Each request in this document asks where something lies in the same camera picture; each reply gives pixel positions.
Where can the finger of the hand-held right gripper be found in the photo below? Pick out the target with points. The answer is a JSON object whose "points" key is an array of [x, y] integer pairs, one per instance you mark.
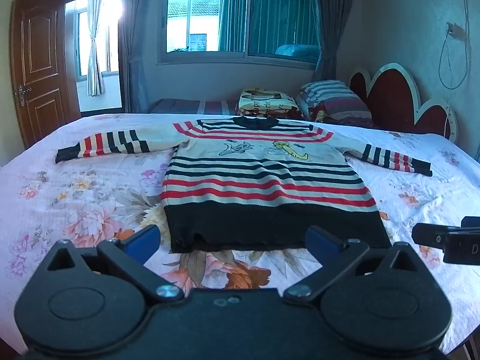
{"points": [[427, 235]]}

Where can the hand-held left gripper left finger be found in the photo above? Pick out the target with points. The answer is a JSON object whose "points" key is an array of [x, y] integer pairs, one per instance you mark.
{"points": [[143, 242]]}

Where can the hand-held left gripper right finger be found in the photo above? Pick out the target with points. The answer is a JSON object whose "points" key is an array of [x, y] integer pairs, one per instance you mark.
{"points": [[321, 243]]}

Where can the striped knit sweater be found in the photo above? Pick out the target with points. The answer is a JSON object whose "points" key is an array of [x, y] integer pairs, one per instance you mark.
{"points": [[262, 180]]}

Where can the floral bed sheet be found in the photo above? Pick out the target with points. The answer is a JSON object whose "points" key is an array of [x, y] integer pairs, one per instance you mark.
{"points": [[75, 195]]}

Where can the red printed cloth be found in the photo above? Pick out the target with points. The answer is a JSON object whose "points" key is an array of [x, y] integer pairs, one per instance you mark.
{"points": [[318, 113]]}

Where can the red and white headboard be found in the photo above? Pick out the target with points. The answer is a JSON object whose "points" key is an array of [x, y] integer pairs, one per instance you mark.
{"points": [[390, 101]]}

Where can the striped bed sheet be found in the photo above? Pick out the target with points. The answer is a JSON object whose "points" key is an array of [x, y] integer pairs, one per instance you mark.
{"points": [[187, 105]]}

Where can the striped pillow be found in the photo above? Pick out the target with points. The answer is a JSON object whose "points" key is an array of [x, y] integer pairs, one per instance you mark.
{"points": [[333, 99]]}

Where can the folded printed blanket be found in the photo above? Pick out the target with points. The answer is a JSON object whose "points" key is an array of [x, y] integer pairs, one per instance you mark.
{"points": [[266, 103]]}

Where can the light blue bundle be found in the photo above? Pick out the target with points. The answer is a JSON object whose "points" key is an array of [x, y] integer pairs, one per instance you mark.
{"points": [[296, 52]]}

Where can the grey curtain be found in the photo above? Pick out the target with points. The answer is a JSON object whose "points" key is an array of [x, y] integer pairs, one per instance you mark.
{"points": [[135, 45], [333, 26]]}

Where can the brown wooden door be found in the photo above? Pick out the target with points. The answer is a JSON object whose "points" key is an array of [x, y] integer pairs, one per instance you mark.
{"points": [[41, 67]]}

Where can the white sheer curtain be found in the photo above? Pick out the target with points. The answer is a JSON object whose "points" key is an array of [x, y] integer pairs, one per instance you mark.
{"points": [[94, 45]]}

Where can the sliding glass window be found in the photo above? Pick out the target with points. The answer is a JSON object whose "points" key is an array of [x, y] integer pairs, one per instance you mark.
{"points": [[195, 18]]}

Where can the green curtain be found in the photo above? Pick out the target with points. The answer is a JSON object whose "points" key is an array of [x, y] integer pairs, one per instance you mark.
{"points": [[270, 15]]}

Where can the wall socket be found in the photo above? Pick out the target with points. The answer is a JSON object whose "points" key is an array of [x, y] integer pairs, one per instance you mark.
{"points": [[455, 30]]}

